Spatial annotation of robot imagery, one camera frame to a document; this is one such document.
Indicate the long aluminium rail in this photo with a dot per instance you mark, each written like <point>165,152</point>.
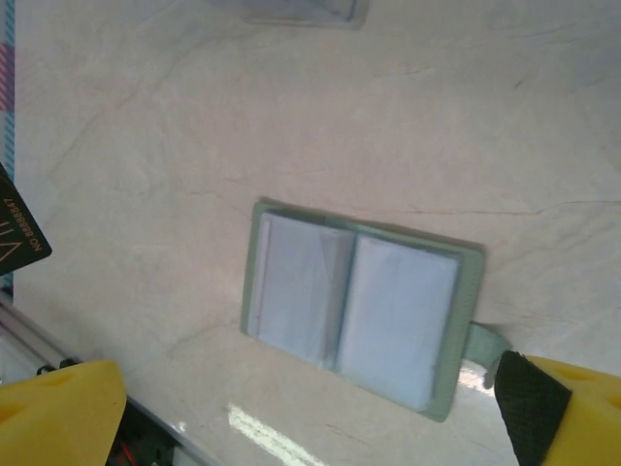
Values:
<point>29,330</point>

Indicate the green card holder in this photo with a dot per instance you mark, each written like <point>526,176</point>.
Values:
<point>398,315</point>

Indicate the clear acrylic card stand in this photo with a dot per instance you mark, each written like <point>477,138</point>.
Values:
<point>301,12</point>

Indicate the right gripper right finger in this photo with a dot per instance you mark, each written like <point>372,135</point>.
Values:
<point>572,417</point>

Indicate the black card gold print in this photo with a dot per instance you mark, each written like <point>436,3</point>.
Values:
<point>19,228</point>

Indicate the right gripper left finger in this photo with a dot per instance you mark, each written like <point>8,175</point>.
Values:
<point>58,417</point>

